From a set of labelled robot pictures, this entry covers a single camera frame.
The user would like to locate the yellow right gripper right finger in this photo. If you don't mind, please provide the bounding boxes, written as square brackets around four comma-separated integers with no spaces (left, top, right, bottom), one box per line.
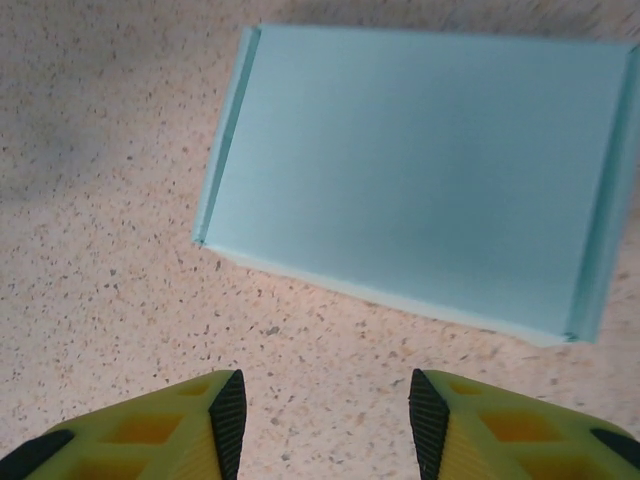
[408,368,640,480]

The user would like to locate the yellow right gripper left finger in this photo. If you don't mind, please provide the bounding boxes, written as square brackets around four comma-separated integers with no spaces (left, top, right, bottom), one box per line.
[0,368,247,480]

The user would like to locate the light blue paper box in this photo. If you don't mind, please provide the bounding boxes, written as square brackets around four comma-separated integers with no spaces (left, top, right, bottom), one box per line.
[191,22,640,350]

